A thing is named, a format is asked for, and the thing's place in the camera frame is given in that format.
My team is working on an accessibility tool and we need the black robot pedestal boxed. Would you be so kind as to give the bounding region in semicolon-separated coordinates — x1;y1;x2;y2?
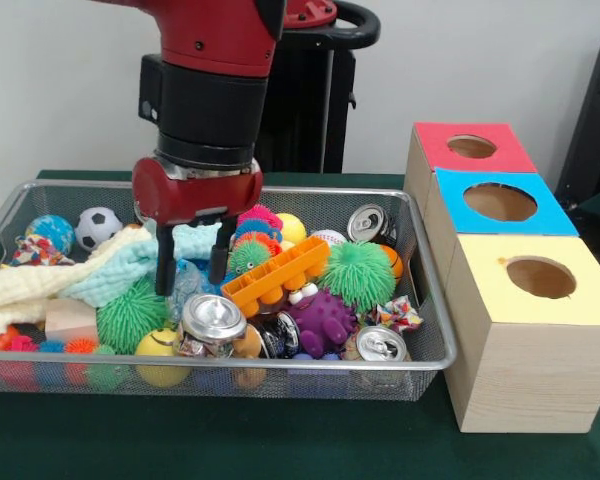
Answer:
249;0;381;174

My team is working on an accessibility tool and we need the purple monster toy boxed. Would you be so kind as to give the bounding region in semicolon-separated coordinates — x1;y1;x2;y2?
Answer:
284;287;359;360

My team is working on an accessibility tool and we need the silver drink can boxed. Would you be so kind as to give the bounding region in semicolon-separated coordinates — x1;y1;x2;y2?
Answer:
353;324;411;364

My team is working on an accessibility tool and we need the cream knitted cloth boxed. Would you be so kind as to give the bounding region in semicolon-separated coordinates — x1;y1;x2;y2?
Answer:
0;227;146;339

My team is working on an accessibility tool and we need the clear bottle blue label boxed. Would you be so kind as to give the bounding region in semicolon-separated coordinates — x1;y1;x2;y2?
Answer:
169;257;216;314

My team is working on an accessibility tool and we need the wire mesh bin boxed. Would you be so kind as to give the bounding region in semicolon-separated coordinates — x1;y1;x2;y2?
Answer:
0;178;459;402

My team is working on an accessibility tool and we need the crushed silver can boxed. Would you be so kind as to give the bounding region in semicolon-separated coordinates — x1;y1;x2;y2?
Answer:
175;293;250;359

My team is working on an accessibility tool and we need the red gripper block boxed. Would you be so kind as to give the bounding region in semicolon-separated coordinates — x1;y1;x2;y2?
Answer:
131;155;265;297

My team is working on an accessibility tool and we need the yellow smiley ball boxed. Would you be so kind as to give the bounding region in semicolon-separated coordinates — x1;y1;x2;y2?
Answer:
133;327;192;389

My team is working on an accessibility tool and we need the green spiky rubber ball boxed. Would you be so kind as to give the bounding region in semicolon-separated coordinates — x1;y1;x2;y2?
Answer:
317;241;399;315

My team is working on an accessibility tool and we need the soccer ball toy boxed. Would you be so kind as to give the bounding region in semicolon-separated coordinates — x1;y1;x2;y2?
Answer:
74;206;125;252

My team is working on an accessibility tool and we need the orange toy building block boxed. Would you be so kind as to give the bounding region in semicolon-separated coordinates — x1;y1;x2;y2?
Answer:
220;235;333;318

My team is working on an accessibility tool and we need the wooden box with three holes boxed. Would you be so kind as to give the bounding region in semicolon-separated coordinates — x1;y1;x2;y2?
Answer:
402;121;600;434

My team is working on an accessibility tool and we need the blue globe ball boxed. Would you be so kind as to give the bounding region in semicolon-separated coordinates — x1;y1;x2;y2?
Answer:
24;214;77;257

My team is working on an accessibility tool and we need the mint knitted cloth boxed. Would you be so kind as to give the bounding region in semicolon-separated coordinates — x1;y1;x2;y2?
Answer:
59;222;236;309

